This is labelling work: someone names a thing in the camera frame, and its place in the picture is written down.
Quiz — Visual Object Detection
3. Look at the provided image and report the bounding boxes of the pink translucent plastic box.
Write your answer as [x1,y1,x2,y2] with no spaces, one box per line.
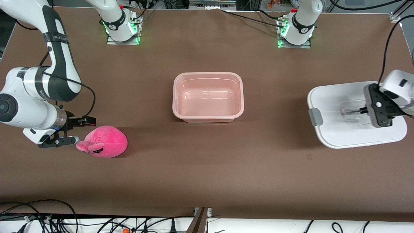
[172,72,244,123]

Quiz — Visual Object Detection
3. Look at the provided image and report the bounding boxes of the pink plush toy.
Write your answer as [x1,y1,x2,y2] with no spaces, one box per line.
[76,126,128,159]

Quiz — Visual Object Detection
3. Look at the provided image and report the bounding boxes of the white box lid with handle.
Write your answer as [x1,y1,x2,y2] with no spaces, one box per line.
[307,81,407,149]

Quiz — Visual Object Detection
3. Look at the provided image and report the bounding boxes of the black cable across table edge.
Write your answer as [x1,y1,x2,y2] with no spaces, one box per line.
[221,9,289,28]

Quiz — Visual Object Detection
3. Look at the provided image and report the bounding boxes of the black cable bundle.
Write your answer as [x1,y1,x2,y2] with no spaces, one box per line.
[0,199,194,233]

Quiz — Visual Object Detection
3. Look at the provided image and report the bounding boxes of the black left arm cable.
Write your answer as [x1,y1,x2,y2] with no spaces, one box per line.
[379,16,414,87]

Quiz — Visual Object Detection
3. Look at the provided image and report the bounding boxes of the metal table bracket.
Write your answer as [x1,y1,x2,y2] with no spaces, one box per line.
[186,207,212,233]

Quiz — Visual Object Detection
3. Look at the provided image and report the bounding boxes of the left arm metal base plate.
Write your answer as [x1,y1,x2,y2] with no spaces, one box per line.
[277,16,311,49]

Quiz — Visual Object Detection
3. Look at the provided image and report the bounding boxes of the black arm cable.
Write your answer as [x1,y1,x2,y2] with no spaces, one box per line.
[39,49,96,118]
[379,16,414,87]

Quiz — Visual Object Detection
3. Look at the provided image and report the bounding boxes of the aluminium corner profile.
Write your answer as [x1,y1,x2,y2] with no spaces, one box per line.
[390,0,414,22]

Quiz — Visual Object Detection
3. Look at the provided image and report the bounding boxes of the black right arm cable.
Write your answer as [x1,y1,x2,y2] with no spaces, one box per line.
[39,49,96,118]

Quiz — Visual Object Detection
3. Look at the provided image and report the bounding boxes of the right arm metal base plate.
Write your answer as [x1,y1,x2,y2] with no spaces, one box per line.
[107,13,143,45]

